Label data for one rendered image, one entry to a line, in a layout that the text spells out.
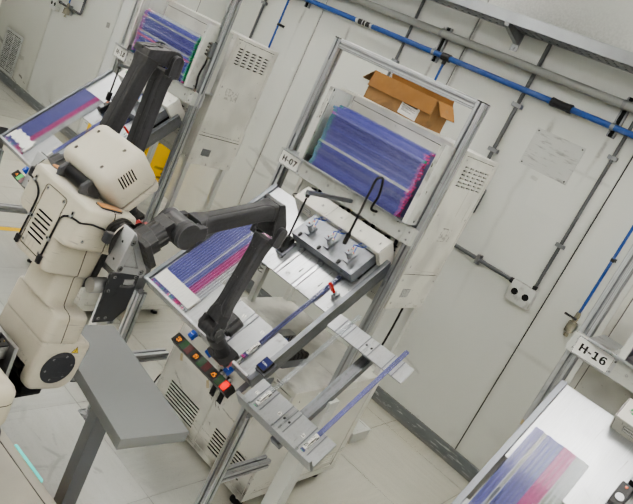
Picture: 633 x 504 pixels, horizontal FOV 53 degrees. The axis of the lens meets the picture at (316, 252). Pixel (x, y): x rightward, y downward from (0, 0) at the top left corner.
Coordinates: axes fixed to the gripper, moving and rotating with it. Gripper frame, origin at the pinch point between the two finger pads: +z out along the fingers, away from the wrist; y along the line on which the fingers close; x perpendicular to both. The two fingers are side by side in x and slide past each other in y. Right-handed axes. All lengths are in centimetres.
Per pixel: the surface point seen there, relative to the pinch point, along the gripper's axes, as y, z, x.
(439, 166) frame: -11, -29, -99
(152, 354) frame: 60, 45, 13
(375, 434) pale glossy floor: 6, 168, -63
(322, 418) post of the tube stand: -35.9, 6.7, -10.6
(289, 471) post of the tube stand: -34.5, 23.5, 6.9
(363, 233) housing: 4, -4, -72
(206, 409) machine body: 26, 56, 10
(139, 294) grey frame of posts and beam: 60, 8, 4
